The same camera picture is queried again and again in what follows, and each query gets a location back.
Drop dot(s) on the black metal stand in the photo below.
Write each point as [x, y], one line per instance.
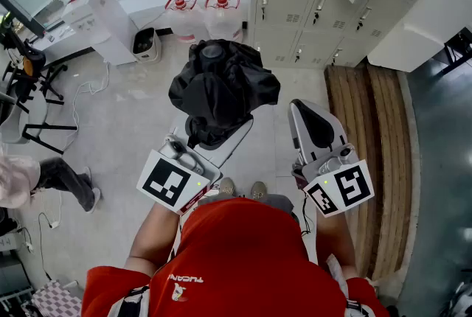
[29, 87]

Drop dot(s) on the white cabinet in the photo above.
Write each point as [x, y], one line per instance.
[420, 24]

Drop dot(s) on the person's left shoe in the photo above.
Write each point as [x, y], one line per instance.
[227, 185]

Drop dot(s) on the white small appliance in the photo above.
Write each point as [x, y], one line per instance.
[146, 44]

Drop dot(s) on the white water dispenser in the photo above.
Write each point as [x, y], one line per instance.
[107, 20]

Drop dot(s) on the person's red shirt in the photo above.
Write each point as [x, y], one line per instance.
[239, 256]

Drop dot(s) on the red-capped water jug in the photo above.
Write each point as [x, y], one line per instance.
[184, 20]
[223, 18]

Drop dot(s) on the checkered cloth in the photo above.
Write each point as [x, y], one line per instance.
[55, 299]

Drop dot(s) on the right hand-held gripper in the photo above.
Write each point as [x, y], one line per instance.
[343, 183]

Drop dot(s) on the person's right forearm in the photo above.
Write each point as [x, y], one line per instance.
[335, 238]

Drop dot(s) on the black side table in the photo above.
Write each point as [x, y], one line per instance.
[457, 50]

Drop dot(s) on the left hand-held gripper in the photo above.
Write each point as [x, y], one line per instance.
[166, 183]

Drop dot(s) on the wooden slat bench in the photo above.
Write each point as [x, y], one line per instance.
[376, 160]

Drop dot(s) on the person's grey trousers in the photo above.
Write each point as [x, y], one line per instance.
[274, 201]

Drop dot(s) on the person's right shoe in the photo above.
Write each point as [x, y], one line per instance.
[259, 190]

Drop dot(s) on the person's shoe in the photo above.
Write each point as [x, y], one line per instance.
[259, 190]
[227, 185]

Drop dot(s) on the person's left forearm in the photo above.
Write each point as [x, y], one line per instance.
[155, 234]

